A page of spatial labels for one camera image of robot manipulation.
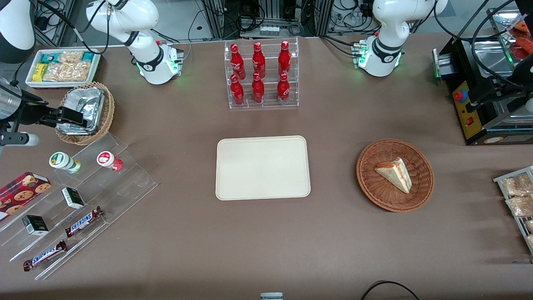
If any beige plastic tray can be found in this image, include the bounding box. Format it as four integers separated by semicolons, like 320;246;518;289
215;135;311;201

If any clear acrylic stepped display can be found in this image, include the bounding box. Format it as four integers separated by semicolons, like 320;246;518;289
0;132;158;280

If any small black box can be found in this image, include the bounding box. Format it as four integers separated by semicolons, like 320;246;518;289
62;187;85;210
22;215;49;236

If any light wicker basket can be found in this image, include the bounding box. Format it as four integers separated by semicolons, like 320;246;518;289
55;82;115;146

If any round brown wicker basket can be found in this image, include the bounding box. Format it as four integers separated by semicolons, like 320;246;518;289
356;138;435;213

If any black looping cable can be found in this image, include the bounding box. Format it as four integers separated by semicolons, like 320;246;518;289
433;0;523;89

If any red cola bottle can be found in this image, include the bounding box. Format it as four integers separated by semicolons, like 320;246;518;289
277;73;290;102
230;75;245;105
252;72;265;104
252;42;266;79
278;40;291;76
230;43;246;80

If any wrapped triangle sandwich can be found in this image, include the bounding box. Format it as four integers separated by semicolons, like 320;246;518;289
374;157;413;194

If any silver foil pouch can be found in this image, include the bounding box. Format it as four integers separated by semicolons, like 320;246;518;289
56;87;105;135

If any green gum bottle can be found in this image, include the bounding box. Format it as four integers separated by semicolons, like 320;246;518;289
49;152;82;174

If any red food package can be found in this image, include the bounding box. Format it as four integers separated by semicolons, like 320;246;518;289
511;37;533;61
510;20;533;39

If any grey wire rack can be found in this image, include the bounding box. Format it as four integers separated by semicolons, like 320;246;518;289
493;166;533;255

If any white plastic bin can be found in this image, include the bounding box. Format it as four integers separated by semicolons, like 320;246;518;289
26;49;101;89

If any black machine with yellow panel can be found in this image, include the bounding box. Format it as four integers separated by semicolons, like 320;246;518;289
433;35;533;145

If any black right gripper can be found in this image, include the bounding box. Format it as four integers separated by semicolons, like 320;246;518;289
12;98;89;128

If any clear acrylic bottle rack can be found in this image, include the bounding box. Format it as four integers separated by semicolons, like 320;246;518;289
224;37;299;110

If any red plaid cookie box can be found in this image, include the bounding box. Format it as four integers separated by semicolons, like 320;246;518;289
0;172;52;221

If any clear bag of crackers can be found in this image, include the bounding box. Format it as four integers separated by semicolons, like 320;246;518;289
67;62;92;82
58;51;84;65
43;62;69;82

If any Snickers chocolate bar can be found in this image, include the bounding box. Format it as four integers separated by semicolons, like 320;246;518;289
65;206;105;238
23;240;68;272

